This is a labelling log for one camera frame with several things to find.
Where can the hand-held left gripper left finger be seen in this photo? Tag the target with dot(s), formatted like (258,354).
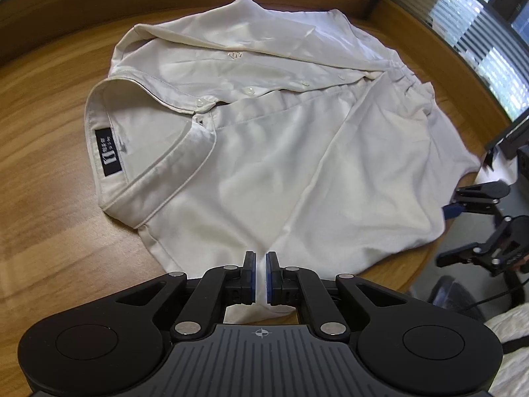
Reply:
(250,281)

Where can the person's white clothing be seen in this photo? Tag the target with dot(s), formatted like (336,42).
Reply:
(510,364)

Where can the white short-sleeved shirt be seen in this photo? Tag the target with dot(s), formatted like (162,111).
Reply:
(289,153)

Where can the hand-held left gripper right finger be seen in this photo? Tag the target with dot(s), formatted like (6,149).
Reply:
(270,281)

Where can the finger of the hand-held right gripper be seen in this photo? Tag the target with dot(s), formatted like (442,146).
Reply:
(452,211)
(463,256)

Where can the striped frosted glass panel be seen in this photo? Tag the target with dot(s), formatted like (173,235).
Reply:
(467,29)

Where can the black device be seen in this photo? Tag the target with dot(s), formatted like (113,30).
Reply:
(510,140)

